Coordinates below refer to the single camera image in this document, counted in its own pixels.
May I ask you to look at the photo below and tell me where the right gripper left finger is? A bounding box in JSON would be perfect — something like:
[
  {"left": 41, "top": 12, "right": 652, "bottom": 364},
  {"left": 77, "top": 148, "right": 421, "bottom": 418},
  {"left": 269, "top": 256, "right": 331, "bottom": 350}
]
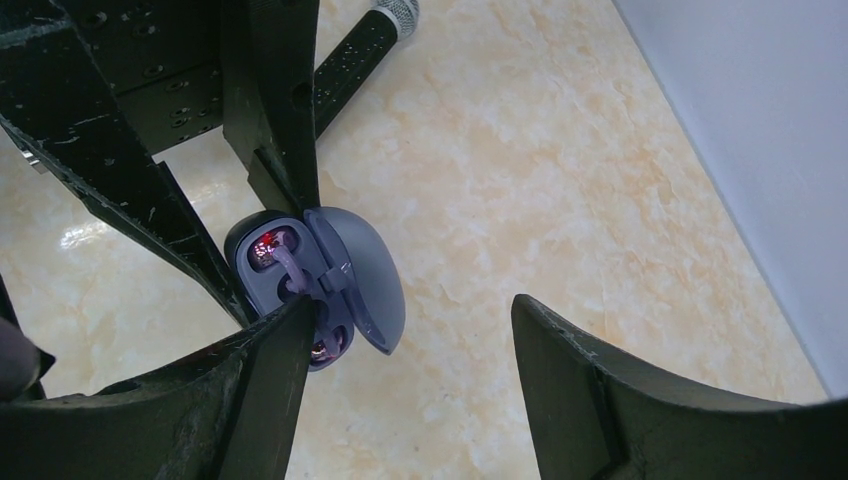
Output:
[{"left": 1, "top": 298, "right": 315, "bottom": 479}]

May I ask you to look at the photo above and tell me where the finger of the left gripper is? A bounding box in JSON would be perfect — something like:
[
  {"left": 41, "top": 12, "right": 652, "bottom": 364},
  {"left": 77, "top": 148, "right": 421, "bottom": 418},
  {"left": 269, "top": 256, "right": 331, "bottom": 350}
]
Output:
[
  {"left": 219, "top": 1, "right": 320, "bottom": 216},
  {"left": 1, "top": 1, "right": 255, "bottom": 326}
]

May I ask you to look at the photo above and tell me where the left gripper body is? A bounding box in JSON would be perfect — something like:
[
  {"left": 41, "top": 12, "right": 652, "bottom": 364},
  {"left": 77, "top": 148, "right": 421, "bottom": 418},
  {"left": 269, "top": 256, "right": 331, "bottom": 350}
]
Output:
[{"left": 62, "top": 0, "right": 223, "bottom": 155}]

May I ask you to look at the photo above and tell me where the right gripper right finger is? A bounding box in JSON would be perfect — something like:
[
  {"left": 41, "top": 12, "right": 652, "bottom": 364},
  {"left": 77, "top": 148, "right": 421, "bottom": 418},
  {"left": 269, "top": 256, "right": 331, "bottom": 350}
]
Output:
[{"left": 511, "top": 294, "right": 847, "bottom": 479}]

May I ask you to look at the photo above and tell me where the purple earbud charging case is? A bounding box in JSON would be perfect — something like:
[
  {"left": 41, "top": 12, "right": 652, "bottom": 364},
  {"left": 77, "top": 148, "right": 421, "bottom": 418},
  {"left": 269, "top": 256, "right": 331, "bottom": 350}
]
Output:
[{"left": 224, "top": 207, "right": 406, "bottom": 371}]

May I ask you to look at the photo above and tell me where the black rectangular bar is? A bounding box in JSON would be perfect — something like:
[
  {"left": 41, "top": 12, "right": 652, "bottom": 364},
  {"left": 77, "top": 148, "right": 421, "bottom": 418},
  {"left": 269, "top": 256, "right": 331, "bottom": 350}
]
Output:
[{"left": 313, "top": 0, "right": 420, "bottom": 135}]

